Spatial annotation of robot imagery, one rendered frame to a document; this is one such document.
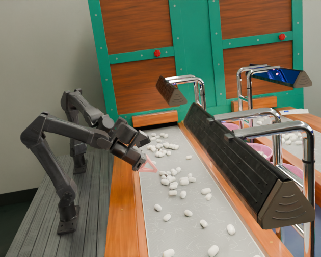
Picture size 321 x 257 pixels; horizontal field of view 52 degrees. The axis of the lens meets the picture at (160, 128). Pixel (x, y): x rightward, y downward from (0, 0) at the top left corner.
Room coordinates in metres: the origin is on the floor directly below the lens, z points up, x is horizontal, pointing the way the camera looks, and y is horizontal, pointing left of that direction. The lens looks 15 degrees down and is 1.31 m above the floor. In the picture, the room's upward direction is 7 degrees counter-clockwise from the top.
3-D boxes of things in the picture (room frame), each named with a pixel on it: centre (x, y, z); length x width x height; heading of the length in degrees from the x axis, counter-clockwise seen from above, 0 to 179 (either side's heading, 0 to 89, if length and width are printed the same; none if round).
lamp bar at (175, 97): (1.68, -0.07, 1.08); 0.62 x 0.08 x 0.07; 4
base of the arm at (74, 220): (1.18, 0.41, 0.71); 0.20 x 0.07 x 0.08; 7
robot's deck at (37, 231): (1.51, 0.20, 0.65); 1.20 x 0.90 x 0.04; 7
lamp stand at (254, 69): (1.71, -0.54, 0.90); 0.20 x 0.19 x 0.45; 4
